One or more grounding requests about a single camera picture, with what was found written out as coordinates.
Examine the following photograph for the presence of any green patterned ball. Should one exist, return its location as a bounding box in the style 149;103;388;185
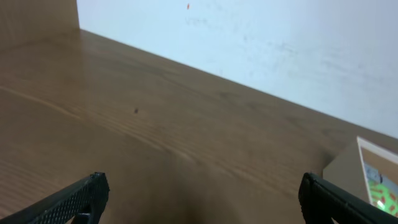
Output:
368;180;397;217

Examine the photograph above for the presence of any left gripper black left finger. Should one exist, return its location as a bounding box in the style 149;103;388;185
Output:
1;172;109;224

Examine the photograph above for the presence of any white cardboard box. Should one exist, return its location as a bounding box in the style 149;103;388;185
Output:
322;137;397;217

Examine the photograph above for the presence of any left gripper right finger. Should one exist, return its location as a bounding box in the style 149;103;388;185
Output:
298;172;397;224

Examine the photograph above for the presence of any yellow grey toy truck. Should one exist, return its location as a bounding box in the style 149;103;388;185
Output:
364;163;383;184

